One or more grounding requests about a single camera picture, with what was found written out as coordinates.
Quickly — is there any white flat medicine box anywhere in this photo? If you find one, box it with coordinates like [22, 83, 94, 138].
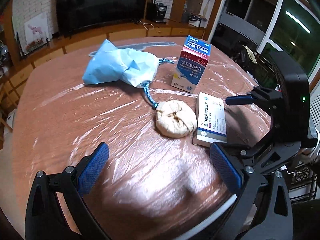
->
[193, 92, 227, 147]

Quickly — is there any wooden tv cabinet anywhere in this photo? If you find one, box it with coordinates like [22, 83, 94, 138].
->
[1, 20, 206, 109]

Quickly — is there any black coffee machine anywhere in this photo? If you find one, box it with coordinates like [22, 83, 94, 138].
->
[145, 0, 167, 23]

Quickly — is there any black flat television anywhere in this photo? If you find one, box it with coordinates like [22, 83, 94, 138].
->
[56, 0, 146, 36]

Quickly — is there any blue plastic bag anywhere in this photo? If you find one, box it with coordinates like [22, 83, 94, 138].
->
[82, 40, 159, 88]

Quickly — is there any blue white medicine carton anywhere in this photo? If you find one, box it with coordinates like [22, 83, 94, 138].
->
[171, 35, 211, 93]

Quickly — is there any giraffe picture frame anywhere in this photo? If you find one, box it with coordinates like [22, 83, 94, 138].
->
[16, 12, 50, 59]

